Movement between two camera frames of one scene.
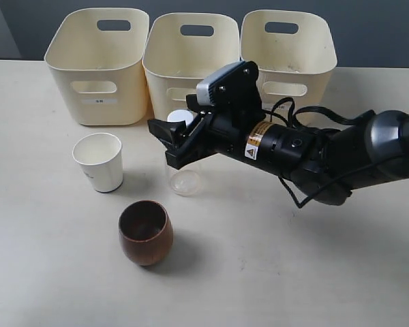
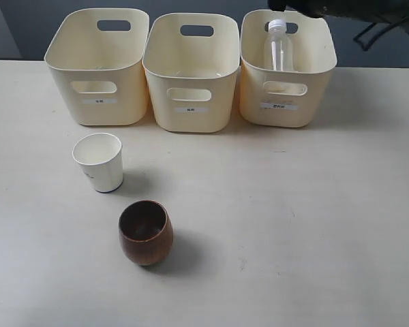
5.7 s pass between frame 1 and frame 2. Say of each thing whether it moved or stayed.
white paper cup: stayed
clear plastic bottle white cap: moved
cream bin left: stayed
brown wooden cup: stayed
